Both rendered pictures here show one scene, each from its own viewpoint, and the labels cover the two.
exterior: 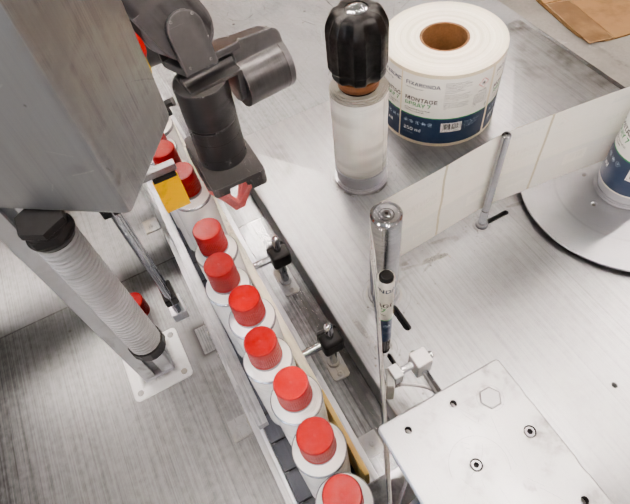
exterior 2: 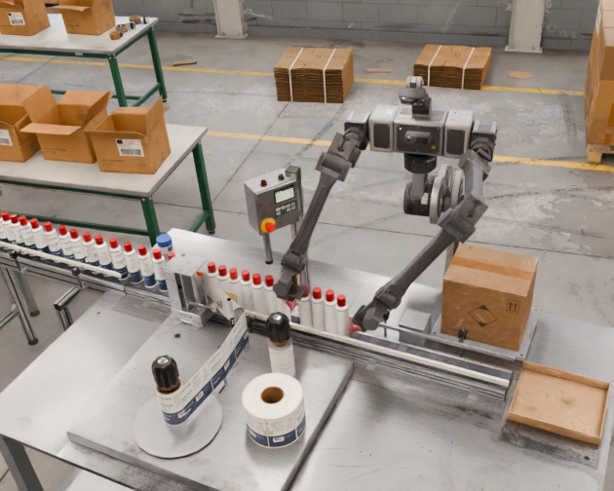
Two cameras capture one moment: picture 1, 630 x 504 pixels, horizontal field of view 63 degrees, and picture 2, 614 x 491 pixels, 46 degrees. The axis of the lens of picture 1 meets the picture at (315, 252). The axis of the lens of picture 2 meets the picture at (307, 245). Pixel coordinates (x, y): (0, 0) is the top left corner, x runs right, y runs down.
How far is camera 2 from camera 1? 2.70 m
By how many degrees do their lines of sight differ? 82
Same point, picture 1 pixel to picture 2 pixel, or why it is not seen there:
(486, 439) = (188, 266)
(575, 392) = (174, 353)
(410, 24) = (291, 395)
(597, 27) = not seen: outside the picture
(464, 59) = (256, 387)
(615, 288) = not seen: hidden behind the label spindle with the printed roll
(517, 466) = (181, 265)
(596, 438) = (166, 346)
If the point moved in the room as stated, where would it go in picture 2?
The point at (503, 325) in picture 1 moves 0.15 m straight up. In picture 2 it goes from (202, 358) to (196, 328)
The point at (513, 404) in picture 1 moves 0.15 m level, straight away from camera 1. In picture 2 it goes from (185, 271) to (176, 296)
